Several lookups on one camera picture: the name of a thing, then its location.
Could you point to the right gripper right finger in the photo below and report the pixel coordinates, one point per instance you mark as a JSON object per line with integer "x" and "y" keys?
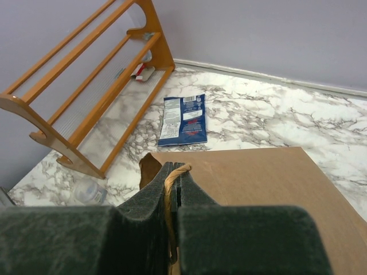
{"x": 214, "y": 239}

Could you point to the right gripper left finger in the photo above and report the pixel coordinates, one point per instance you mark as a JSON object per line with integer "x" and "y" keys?
{"x": 127, "y": 239}

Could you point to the brown paper bag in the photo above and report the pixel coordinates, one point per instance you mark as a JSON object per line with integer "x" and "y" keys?
{"x": 276, "y": 176}

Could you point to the dark blue snack packet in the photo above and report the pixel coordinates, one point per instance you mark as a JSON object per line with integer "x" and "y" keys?
{"x": 184, "y": 121}

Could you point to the small clear plastic cup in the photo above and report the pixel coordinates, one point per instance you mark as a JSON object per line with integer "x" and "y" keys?
{"x": 89, "y": 192}

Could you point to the orange wooden rack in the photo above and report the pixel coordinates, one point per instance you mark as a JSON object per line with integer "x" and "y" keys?
{"x": 86, "y": 96}

